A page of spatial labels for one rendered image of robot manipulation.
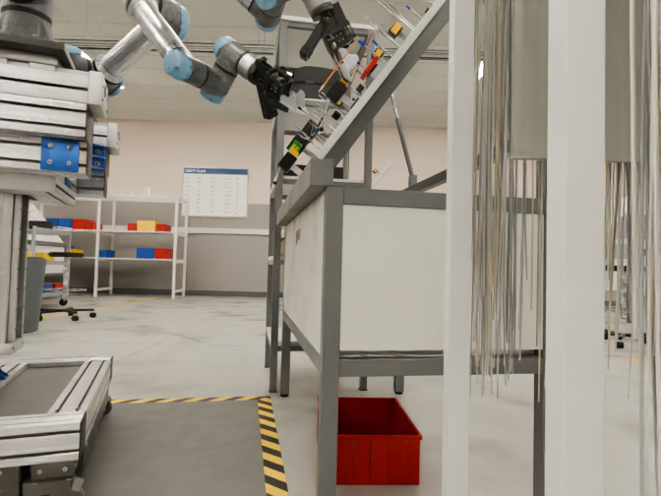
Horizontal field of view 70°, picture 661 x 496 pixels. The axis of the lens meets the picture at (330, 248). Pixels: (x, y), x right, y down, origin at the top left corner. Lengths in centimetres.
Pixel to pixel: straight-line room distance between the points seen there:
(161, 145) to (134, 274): 249
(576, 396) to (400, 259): 78
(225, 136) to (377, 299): 839
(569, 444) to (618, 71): 59
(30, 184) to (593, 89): 141
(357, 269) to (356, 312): 10
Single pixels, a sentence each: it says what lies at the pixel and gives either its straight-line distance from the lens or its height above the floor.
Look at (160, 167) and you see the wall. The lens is 957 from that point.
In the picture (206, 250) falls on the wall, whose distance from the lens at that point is 912.
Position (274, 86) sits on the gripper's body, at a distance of 144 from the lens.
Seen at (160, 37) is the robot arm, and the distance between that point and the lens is 159.
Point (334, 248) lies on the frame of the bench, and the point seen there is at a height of 66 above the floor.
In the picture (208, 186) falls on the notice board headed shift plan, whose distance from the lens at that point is 921.
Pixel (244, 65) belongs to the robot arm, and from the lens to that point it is 151.
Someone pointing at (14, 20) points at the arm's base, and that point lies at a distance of 155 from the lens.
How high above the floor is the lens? 62
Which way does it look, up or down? 2 degrees up
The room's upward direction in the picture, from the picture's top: 1 degrees clockwise
